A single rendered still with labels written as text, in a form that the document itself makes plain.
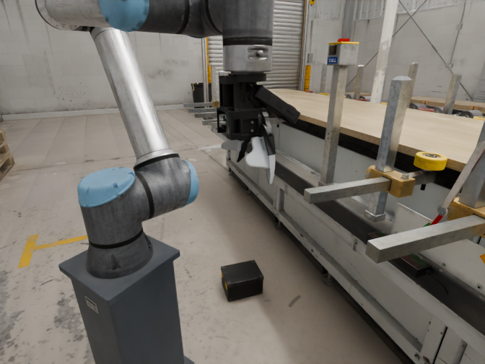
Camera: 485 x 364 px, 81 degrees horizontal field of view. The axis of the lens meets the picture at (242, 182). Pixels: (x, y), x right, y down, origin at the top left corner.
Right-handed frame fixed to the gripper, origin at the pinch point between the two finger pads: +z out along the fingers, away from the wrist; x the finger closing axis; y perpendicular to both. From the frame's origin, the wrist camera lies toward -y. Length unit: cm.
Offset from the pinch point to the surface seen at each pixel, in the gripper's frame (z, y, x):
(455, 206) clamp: 7.6, -40.0, 20.6
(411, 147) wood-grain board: 4, -62, -7
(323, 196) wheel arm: 9.7, -20.0, 0.3
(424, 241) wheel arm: 8.5, -21.7, 25.7
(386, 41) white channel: -35, -151, -97
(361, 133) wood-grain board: 4, -65, -30
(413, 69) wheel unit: -18, -161, -81
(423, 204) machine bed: 22, -65, 0
